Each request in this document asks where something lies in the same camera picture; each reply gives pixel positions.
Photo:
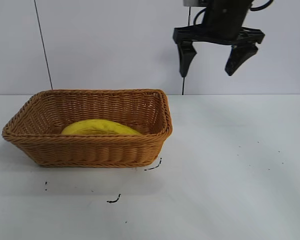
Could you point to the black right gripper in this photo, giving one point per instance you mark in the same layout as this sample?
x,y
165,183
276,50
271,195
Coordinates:
x,y
225,22

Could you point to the yellow banana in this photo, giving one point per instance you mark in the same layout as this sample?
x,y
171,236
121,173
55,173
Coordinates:
x,y
100,127

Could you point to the brown woven wicker basket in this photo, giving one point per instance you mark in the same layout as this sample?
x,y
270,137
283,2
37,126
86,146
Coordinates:
x,y
90,150

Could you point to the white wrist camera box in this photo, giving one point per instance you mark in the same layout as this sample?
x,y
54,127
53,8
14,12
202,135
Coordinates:
x,y
192,2

